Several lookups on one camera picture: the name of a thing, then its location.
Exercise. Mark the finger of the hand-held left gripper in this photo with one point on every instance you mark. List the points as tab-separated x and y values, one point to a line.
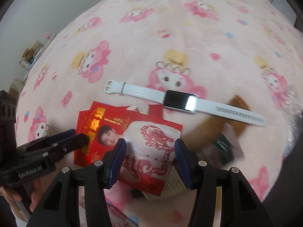
71	143
59	136

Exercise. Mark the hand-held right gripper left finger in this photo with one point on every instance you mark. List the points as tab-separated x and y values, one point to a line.
117	163

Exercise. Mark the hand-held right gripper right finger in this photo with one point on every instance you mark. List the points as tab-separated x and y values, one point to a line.
182	164

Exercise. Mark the red envelope with portrait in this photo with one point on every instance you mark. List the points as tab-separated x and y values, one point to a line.
142	132

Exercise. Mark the wooden comb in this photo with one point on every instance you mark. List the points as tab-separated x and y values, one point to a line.
240	104

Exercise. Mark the person's left hand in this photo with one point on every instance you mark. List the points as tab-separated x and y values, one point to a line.
9	195

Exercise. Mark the dark green blurred object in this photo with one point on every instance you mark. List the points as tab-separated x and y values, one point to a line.
223	146

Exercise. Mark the plain red envelope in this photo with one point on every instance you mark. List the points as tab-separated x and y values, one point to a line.
113	107

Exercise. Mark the white smart watch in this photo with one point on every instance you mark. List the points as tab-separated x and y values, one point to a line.
180	100

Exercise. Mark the cluttered box pile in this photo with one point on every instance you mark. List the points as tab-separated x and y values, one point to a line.
33	52

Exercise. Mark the pink printed blanket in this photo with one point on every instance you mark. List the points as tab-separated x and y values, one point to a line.
142	40

